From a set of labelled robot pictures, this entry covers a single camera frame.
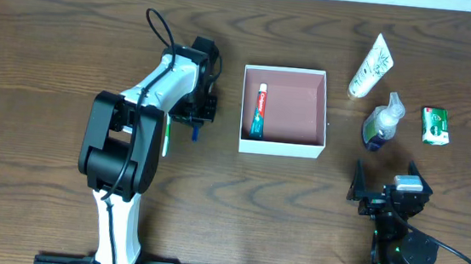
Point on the red green toothpaste tube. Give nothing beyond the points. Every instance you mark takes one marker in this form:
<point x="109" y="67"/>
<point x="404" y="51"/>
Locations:
<point x="256" y="129"/>

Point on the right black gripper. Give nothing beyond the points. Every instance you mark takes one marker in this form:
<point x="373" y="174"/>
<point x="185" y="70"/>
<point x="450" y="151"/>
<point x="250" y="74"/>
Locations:
<point x="374" y="200"/>

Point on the clear pump sanitizer bottle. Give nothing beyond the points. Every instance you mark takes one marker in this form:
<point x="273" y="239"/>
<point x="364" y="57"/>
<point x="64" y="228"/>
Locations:
<point x="381" y="125"/>

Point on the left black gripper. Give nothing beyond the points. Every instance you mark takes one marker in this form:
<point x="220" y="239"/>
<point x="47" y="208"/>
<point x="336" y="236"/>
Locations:
<point x="194" y="116"/>

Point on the white box pink interior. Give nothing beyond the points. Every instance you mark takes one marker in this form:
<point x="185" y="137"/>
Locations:
<point x="295" y="118"/>

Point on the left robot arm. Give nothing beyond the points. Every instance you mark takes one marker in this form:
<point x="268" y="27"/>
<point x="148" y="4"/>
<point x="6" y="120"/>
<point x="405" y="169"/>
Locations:
<point x="128" y="133"/>

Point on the green white toothbrush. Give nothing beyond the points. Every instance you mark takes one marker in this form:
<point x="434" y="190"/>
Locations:
<point x="166" y="136"/>

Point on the blue disposable razor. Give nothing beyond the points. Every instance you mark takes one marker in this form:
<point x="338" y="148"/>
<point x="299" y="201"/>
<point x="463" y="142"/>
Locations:
<point x="195" y="131"/>

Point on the green soap bar pack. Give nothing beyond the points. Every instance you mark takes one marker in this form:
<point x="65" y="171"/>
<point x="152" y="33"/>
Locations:
<point x="435" y="126"/>

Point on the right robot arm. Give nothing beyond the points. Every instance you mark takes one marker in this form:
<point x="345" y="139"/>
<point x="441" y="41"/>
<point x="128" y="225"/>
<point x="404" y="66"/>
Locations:
<point x="393" y="241"/>

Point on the white lotion tube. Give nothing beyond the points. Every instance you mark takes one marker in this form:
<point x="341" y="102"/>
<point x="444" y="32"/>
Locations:
<point x="375" y="65"/>

